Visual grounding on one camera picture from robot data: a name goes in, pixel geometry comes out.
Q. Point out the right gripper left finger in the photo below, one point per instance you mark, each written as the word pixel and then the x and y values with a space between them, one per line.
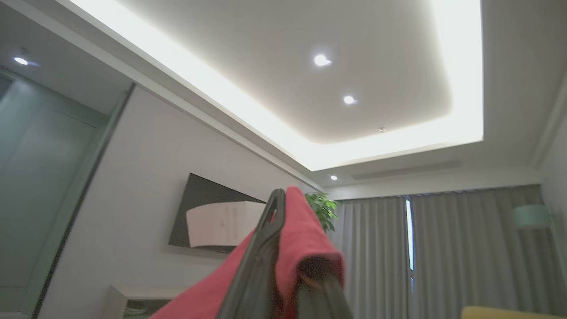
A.
pixel 257 274

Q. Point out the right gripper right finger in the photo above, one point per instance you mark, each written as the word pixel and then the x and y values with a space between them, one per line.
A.
pixel 323 301

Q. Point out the frosted glass sliding door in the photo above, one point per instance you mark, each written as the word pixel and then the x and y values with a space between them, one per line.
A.
pixel 40 177

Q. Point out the yellow upholstered seat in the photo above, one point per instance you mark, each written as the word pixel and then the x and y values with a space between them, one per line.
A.
pixel 509 313

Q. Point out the red Bulls basketball jersey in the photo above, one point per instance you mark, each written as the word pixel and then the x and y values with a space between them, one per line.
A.
pixel 301 230

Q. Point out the long ceiling air vent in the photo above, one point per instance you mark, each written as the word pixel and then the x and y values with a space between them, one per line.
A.
pixel 407 169

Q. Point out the green leafy plant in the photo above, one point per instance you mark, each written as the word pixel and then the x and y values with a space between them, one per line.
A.
pixel 323 210

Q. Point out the white low cabinet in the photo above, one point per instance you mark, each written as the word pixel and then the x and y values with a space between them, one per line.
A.
pixel 119 301

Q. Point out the grey pleated curtain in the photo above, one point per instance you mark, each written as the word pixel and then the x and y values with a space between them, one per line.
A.
pixel 478 257
pixel 376 257

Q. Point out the wall-mounted black television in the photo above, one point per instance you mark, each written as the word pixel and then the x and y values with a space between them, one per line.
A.
pixel 199 195

